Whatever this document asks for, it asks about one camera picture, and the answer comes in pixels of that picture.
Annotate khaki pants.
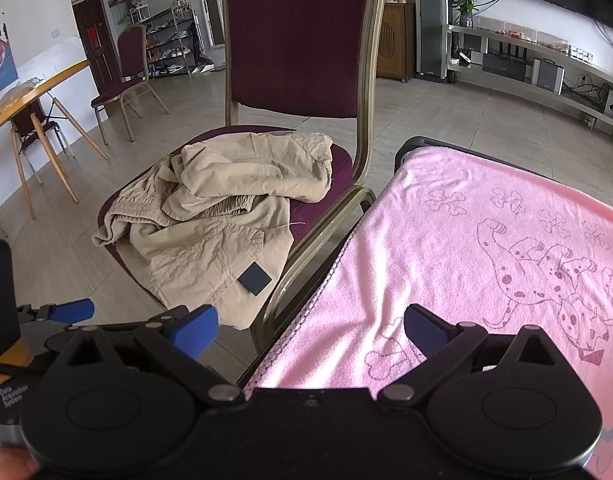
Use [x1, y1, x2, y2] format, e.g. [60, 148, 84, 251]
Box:
[92, 131, 335, 331]

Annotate maroon chair with gold frame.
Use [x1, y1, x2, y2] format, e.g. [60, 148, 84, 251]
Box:
[90, 23, 171, 143]
[97, 0, 391, 356]

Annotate row of clear display cases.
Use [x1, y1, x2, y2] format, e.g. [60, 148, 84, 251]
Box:
[474, 15, 570, 53]

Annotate grey metal television stand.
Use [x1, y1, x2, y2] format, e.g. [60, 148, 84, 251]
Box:
[447, 24, 613, 133]

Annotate tangle of black cables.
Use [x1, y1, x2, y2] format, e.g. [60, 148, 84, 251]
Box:
[561, 74, 607, 106]

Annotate dark red door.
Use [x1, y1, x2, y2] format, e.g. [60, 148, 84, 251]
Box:
[71, 0, 122, 96]

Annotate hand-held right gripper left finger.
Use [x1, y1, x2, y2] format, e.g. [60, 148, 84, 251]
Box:
[46, 304, 246, 407]

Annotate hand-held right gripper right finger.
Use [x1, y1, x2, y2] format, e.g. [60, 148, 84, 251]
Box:
[377, 304, 563, 408]

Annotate clear plastic bag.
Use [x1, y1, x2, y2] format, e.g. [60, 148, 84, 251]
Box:
[0, 79, 40, 111]

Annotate wooden dining table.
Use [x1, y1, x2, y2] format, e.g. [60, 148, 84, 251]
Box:
[0, 59, 110, 221]

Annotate metal shoe rack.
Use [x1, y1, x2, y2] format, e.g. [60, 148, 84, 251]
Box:
[139, 2, 197, 78]

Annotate brown wooden cabinet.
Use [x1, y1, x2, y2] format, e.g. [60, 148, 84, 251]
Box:
[375, 2, 417, 83]

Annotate pink printed towel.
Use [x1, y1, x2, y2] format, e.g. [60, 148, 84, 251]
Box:
[241, 147, 613, 476]

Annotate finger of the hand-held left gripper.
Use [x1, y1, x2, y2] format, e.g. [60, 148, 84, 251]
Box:
[15, 299, 96, 334]

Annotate dark folding chair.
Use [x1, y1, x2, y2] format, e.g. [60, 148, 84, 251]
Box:
[9, 100, 72, 186]

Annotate grey tower speaker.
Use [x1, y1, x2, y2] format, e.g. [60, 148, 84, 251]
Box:
[413, 0, 453, 83]

